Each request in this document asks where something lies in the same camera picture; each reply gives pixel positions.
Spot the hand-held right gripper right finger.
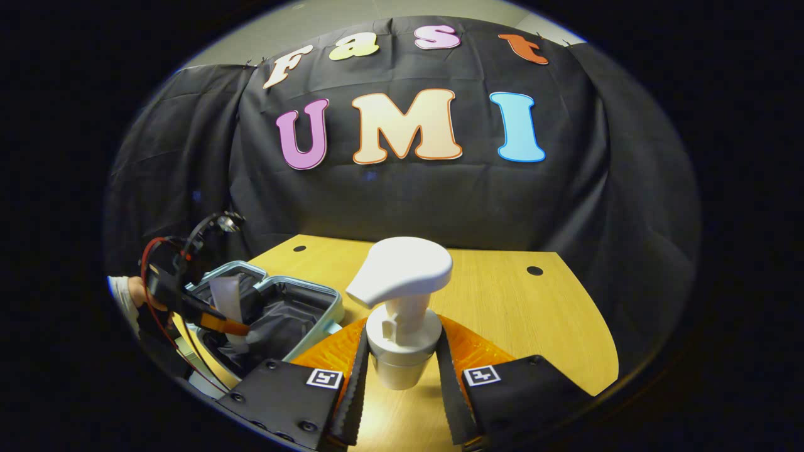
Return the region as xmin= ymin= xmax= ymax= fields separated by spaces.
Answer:
xmin=435 ymin=315 xmax=595 ymax=450

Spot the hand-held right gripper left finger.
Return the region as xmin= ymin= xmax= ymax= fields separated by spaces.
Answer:
xmin=217 ymin=317 xmax=371 ymax=450

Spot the white squeeze tube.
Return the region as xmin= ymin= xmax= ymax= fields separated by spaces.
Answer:
xmin=209 ymin=276 xmax=250 ymax=347

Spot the small pale suitcase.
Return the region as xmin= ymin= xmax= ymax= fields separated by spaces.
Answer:
xmin=175 ymin=261 xmax=346 ymax=397

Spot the white pump bottle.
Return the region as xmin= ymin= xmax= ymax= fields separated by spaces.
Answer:
xmin=345 ymin=237 xmax=454 ymax=391

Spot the black backdrop cloth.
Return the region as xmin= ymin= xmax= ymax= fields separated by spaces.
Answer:
xmin=104 ymin=16 xmax=703 ymax=377

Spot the red cable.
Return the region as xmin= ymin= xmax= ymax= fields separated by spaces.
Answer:
xmin=139 ymin=236 xmax=222 ymax=391

